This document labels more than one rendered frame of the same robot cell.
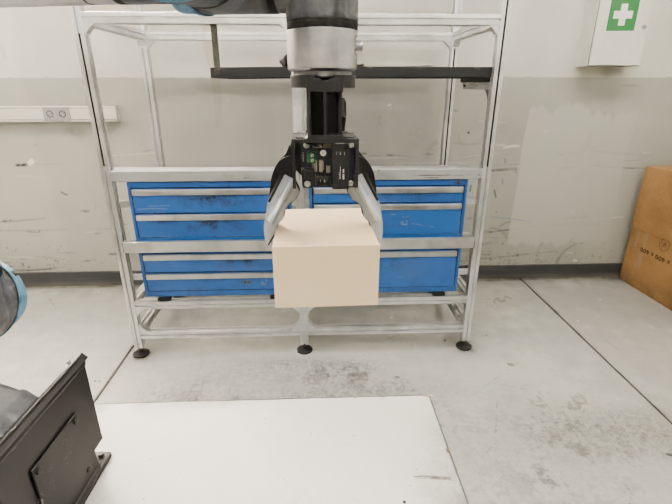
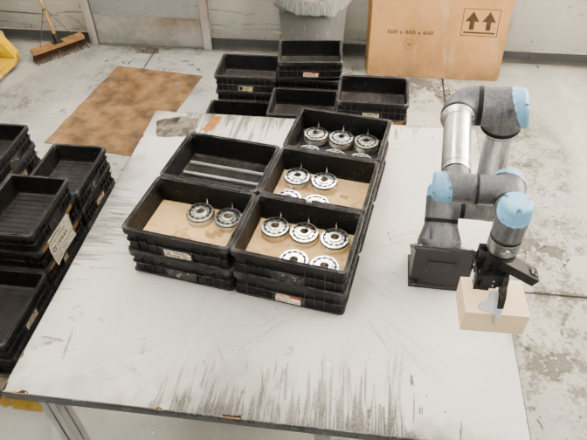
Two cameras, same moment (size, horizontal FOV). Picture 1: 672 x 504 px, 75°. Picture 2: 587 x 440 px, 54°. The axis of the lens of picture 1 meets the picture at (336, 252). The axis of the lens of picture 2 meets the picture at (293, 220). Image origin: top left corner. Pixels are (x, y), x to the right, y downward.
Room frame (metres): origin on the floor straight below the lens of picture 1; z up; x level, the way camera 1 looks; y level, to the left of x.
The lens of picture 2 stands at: (0.19, -1.00, 2.29)
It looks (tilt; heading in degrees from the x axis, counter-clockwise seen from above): 44 degrees down; 101
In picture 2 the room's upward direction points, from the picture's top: 1 degrees counter-clockwise
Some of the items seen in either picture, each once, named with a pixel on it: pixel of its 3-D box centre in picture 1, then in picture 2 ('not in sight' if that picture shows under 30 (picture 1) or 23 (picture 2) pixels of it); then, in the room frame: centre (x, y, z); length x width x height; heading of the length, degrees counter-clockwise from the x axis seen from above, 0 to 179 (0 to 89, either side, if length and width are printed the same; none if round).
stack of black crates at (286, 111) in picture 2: not in sight; (303, 126); (-0.27, 1.87, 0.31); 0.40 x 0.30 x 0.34; 2
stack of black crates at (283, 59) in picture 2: not in sight; (310, 83); (-0.29, 2.28, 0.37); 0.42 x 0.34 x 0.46; 2
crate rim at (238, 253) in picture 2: not in sight; (299, 233); (-0.04, 0.36, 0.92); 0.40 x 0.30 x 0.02; 174
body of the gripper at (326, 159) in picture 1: (323, 133); (493, 265); (0.51, 0.01, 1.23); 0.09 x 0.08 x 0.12; 4
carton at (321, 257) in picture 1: (323, 252); (491, 305); (0.53, 0.02, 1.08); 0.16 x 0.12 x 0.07; 4
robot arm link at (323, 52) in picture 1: (325, 54); (504, 244); (0.51, 0.01, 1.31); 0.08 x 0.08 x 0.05
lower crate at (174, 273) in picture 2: not in sight; (196, 243); (-0.44, 0.41, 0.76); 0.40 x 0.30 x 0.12; 174
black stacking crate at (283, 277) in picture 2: not in sight; (299, 244); (-0.04, 0.36, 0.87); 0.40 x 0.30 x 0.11; 174
